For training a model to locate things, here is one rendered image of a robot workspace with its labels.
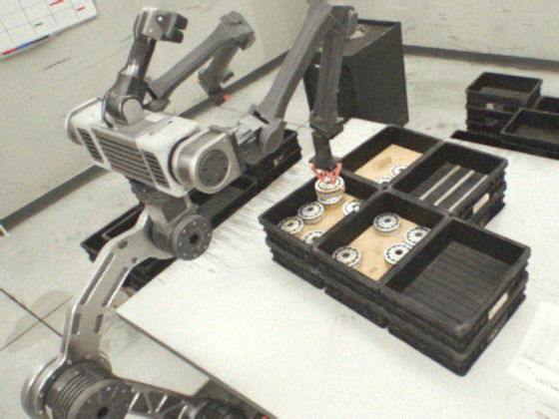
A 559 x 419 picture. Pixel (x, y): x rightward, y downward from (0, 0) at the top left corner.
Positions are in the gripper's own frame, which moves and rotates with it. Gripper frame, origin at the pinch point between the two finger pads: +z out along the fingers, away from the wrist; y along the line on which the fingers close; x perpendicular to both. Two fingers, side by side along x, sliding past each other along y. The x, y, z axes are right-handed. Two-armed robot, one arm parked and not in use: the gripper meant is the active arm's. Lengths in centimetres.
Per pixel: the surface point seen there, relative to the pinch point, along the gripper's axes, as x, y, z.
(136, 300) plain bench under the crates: 57, 59, 37
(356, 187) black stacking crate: -19.3, 3.5, 15.4
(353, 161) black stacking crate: -35.3, 16.1, 15.3
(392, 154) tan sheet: -54, 8, 20
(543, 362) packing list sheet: 10, -82, 36
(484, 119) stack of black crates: -168, 13, 58
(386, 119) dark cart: -163, 85, 68
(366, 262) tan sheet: 9.7, -19.8, 22.9
